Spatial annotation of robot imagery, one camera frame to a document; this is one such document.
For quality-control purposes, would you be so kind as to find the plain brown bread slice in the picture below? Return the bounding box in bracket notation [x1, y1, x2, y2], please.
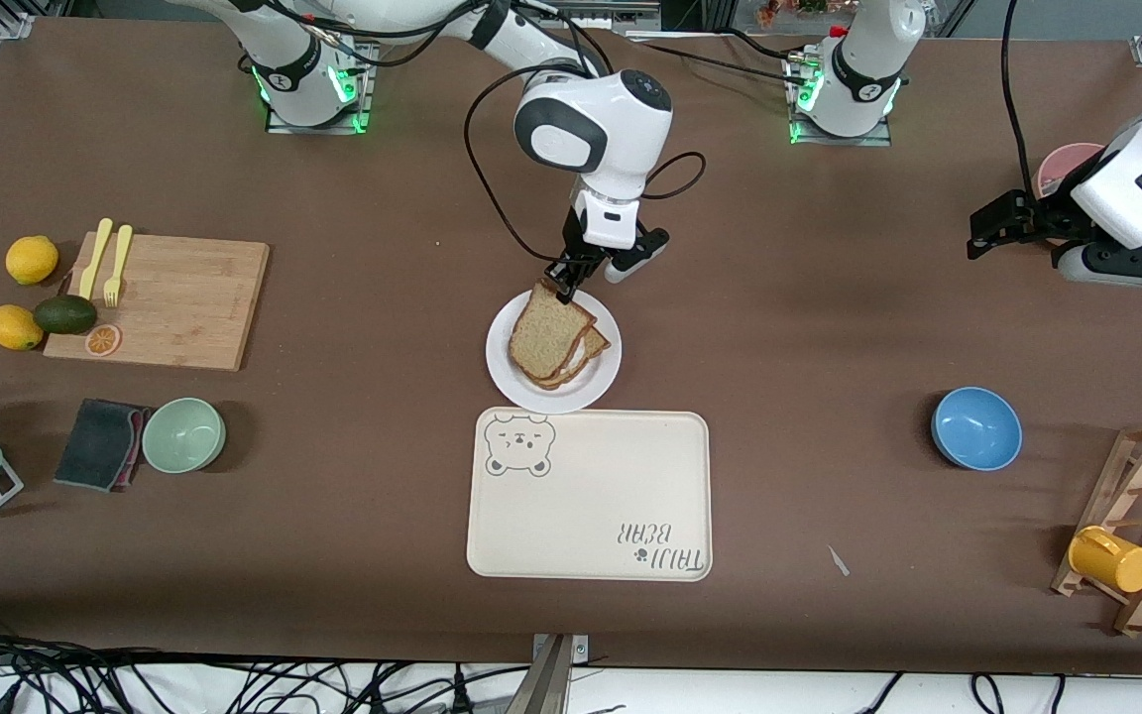
[509, 281, 599, 383]

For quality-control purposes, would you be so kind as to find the white round plate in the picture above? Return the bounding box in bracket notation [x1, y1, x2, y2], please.
[486, 286, 623, 415]

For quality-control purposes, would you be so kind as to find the pink bowl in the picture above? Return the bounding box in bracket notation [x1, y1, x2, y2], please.
[1035, 143, 1107, 199]

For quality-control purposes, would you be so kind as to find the blue bowl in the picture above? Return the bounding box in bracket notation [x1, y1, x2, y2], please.
[931, 387, 1023, 472]

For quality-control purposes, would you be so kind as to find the grey metal box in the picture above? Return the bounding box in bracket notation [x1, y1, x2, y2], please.
[551, 0, 663, 31]

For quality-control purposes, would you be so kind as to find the cream tray with bear print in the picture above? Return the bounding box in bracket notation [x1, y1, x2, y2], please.
[466, 408, 713, 582]

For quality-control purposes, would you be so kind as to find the yellow mug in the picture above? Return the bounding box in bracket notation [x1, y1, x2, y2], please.
[1068, 526, 1142, 594]

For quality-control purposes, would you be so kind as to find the wooden cutting board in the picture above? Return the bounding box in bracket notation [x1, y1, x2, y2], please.
[43, 231, 272, 373]

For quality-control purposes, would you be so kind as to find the pale green bowl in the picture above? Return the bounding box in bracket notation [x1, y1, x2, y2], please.
[141, 397, 227, 474]

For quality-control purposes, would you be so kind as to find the yellow plastic fork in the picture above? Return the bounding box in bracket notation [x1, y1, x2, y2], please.
[103, 225, 134, 307]

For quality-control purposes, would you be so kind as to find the yellow plastic knife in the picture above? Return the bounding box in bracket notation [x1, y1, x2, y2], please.
[78, 218, 114, 301]

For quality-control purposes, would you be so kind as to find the dark grey folded cloth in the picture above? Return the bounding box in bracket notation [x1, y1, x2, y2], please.
[53, 398, 151, 493]

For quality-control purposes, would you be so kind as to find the green avocado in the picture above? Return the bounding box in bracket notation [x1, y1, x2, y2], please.
[33, 295, 98, 336]

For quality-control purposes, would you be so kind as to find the yellow lemon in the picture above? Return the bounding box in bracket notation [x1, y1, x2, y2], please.
[5, 236, 59, 287]
[0, 304, 45, 351]

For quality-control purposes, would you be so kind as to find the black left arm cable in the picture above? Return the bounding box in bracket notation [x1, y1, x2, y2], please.
[1000, 0, 1063, 204]

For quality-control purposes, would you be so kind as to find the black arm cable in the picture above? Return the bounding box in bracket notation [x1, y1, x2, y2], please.
[1000, 0, 1063, 204]
[264, 0, 707, 265]

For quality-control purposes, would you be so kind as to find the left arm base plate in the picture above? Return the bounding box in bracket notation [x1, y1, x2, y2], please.
[784, 50, 894, 148]

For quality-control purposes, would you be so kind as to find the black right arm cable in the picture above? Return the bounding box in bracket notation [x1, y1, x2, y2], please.
[264, 0, 707, 265]

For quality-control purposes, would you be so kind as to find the black cable on table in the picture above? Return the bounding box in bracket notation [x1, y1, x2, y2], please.
[630, 30, 802, 82]

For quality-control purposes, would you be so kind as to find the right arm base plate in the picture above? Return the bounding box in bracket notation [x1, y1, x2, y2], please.
[266, 40, 380, 135]

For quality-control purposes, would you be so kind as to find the metal bracket at table edge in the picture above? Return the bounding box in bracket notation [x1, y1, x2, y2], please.
[507, 633, 590, 714]

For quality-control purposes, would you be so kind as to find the black cable bundle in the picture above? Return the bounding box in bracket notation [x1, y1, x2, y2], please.
[0, 610, 503, 714]

